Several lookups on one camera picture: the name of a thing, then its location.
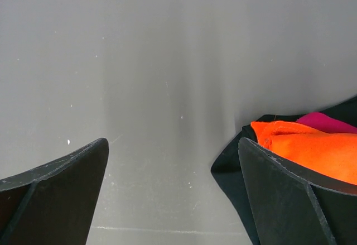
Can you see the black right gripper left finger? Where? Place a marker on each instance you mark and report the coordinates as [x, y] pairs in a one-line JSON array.
[[54, 203]]

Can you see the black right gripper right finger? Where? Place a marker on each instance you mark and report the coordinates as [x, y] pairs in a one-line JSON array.
[[295, 205]]

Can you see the folded orange t shirt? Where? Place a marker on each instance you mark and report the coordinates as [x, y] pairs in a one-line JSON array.
[[330, 154]]

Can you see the folded black t shirt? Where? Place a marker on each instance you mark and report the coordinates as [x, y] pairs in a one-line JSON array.
[[226, 169]]

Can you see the folded magenta t shirt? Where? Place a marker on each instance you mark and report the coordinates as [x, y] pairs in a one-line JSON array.
[[324, 123]]

